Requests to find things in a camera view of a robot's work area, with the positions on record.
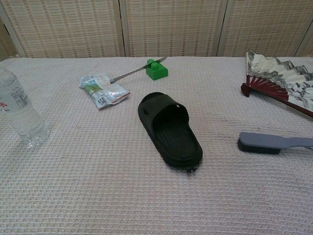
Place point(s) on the black rubber slipper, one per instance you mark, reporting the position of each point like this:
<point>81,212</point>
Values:
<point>171,132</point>

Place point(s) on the grey scrub brush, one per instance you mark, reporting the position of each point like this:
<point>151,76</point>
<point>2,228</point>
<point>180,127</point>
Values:
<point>264,139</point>

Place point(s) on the green toy building block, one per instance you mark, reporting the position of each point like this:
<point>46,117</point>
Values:
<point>157,72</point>

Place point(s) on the metal table knife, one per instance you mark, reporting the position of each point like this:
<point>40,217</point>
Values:
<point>127,74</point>

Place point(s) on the crumpled snack packet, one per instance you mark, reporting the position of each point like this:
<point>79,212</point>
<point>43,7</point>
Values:
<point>105,93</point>

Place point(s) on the white waffle-weave tablecloth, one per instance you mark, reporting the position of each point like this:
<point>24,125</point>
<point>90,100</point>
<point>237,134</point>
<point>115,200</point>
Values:
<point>97,183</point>

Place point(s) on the bamboo folding screen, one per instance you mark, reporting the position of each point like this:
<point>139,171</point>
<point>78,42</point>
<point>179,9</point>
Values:
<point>171,24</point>

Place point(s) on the painted paper folding fan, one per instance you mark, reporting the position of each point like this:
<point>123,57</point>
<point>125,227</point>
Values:
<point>276,71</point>

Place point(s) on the clear plastic water bottle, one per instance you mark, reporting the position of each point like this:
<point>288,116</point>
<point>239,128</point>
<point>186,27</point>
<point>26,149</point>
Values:
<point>22,115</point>

